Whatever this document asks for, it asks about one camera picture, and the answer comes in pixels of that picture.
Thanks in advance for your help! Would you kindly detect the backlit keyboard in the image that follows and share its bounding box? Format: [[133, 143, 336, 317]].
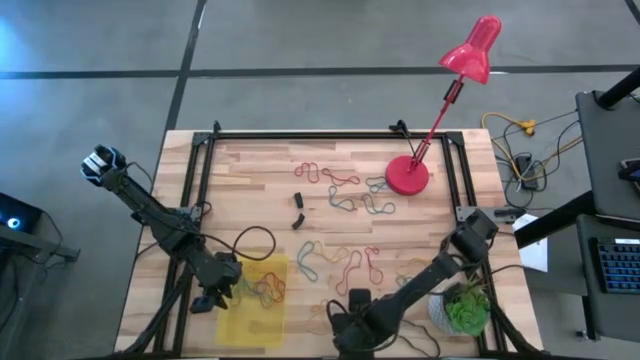
[[594, 238, 640, 295]]

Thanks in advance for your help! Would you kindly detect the black pole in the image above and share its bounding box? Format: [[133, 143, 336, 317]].
[[597, 67, 640, 110]]

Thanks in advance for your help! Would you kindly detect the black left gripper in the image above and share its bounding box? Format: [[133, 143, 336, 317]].
[[189, 251, 245, 315]]

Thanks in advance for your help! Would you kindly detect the black diagonal desk bar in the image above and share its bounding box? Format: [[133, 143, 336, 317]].
[[513, 192, 599, 250]]

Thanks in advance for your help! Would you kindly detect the dark grey keyboard shelf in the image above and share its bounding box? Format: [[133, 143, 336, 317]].
[[577, 214, 640, 344]]

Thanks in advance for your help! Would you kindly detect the black floor cable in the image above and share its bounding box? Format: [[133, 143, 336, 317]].
[[492, 110, 585, 201]]

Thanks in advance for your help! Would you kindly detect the black power brick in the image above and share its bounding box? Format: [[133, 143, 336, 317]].
[[515, 154, 540, 192]]

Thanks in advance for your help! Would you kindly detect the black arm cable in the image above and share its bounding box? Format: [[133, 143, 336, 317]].
[[202, 225, 277, 262], [324, 298, 351, 326]]

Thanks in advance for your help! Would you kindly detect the black handheld device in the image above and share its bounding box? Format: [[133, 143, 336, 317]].
[[618, 158, 640, 184]]

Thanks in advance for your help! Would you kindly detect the white pot with succulent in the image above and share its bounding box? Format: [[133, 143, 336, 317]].
[[427, 279, 494, 338]]

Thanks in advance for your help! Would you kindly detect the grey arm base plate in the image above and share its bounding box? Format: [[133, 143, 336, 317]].
[[455, 205, 527, 225]]

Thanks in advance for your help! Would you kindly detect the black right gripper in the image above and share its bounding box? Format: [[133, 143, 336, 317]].
[[328, 288, 404, 354]]

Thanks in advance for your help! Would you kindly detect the yellow cable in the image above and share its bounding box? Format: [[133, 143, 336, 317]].
[[480, 112, 539, 182]]

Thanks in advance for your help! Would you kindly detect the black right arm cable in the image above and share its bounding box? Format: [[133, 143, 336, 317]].
[[324, 298, 351, 326]]

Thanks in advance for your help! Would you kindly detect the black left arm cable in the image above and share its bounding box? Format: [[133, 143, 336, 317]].
[[202, 225, 277, 262]]

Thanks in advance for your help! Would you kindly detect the grey metal stand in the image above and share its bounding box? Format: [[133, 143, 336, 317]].
[[0, 224, 82, 264]]

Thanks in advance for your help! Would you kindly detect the white paper sheet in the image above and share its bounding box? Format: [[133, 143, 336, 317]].
[[512, 213, 550, 274]]

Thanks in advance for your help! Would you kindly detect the black device with blue light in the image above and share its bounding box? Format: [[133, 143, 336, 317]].
[[0, 192, 45, 246]]

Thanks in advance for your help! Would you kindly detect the yellow translucent plastic bin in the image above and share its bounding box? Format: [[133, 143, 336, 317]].
[[214, 253, 290, 349]]

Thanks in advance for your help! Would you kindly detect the yellow rubber band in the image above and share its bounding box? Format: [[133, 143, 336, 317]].
[[397, 256, 431, 276], [312, 241, 351, 265], [307, 298, 331, 336]]

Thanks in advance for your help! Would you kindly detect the red desk lamp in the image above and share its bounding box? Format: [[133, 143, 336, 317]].
[[384, 14, 503, 197]]

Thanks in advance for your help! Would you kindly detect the dark grey desk panel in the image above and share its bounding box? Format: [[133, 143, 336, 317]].
[[574, 89, 640, 224]]

